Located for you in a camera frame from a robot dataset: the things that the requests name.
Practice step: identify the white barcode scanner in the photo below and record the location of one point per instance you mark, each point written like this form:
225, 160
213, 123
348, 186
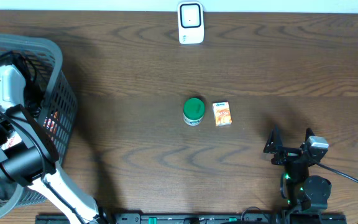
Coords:
190, 23

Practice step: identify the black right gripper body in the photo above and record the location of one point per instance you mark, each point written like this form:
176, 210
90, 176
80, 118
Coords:
287, 155

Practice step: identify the white Panadol medicine box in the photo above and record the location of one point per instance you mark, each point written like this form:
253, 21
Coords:
12, 140

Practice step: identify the green lid jar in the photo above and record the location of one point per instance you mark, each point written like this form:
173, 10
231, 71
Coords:
193, 111

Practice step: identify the orange juice carton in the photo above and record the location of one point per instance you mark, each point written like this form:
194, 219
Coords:
222, 113

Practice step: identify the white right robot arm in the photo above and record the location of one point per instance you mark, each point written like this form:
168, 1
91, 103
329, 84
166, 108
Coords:
307, 195

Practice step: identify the red Top chocolate bar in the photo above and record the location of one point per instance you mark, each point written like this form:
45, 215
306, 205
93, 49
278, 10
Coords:
51, 122

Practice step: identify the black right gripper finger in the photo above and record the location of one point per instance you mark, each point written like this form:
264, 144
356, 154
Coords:
309, 133
274, 142

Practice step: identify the grey plastic mesh basket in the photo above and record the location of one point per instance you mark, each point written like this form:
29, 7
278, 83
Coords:
58, 96

